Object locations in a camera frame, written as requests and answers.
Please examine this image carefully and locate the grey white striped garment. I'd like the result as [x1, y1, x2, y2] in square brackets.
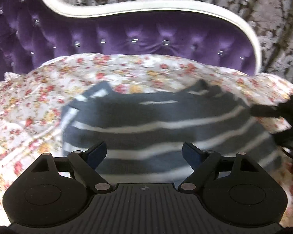
[61, 80, 282, 184]

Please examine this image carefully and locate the floral bed sheet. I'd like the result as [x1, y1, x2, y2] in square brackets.
[0, 53, 293, 225]

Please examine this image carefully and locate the purple tufted headboard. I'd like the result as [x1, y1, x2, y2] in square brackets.
[0, 0, 262, 81]

